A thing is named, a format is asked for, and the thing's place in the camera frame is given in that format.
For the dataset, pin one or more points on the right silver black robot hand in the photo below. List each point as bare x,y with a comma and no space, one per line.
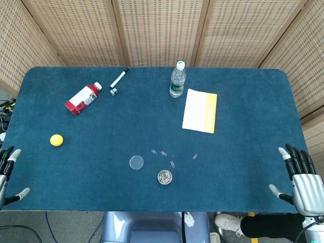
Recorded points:
307,189

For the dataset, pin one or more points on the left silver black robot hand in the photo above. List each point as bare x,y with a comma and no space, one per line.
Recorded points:
3,167

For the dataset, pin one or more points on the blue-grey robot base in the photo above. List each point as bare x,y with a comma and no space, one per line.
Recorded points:
152,227

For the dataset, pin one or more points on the round container of paperclips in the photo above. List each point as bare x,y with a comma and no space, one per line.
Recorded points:
164,177

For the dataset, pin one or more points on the black trouser leg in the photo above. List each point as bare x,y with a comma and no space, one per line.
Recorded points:
270,226

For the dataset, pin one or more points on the woven folding screen panel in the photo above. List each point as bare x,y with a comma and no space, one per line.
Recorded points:
76,33
248,33
22,45
303,58
159,33
315,136

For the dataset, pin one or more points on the yellow ball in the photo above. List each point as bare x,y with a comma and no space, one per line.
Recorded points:
56,140

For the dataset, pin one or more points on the white sneaker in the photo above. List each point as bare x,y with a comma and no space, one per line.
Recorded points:
227,222

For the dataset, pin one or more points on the white floor box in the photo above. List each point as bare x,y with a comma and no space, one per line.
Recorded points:
214,238

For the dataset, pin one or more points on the red juice bottle white cap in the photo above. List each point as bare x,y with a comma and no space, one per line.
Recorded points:
83,98

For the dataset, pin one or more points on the white perforated plate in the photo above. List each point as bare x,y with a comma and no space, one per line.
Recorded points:
189,219

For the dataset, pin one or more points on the clear round lid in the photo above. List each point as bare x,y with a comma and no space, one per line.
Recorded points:
136,162

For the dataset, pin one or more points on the white and yellow notepad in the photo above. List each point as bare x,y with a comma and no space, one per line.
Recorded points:
198,111

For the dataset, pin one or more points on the white marker black cap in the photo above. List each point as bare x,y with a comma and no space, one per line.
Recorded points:
119,78

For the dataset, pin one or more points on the clear water bottle green label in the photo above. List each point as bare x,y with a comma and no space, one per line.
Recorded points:
177,83

